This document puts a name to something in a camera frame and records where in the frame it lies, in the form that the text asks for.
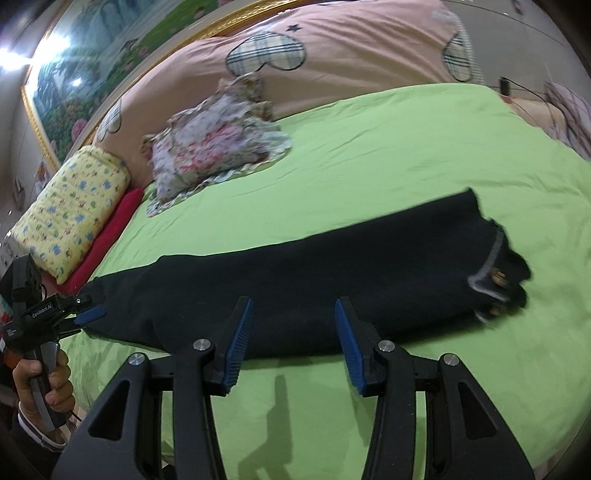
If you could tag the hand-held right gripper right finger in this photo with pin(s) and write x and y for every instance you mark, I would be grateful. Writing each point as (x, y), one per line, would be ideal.
(352, 346)

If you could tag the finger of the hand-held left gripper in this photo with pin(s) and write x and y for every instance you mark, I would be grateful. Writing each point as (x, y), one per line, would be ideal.
(91, 315)
(76, 301)

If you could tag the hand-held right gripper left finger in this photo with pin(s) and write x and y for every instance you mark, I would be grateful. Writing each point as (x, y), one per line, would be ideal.
(236, 341)

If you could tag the black pants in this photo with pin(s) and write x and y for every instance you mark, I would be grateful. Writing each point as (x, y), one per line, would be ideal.
(286, 286)

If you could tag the person's left forearm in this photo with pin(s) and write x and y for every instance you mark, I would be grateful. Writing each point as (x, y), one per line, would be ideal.
(32, 443)

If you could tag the person's left hand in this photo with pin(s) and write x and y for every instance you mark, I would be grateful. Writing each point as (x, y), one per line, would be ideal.
(62, 387)

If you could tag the red folded blanket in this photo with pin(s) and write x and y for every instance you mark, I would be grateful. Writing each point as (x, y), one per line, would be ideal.
(111, 230)

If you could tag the yellow printed folded quilt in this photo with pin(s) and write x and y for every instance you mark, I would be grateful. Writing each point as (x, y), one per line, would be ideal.
(69, 217)

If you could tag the green bed sheet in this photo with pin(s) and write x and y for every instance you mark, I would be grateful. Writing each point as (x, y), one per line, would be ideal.
(369, 152)

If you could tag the floral ruffled pillow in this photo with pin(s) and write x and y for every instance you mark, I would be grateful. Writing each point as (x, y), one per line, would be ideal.
(207, 143)

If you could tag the gold framed landscape painting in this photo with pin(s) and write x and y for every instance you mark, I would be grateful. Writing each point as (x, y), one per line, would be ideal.
(87, 60)

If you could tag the pink quilt with plaid hearts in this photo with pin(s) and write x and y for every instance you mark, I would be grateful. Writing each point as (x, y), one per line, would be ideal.
(360, 46)

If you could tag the pink floral pillow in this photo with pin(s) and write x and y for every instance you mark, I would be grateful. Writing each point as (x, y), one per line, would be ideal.
(570, 110)

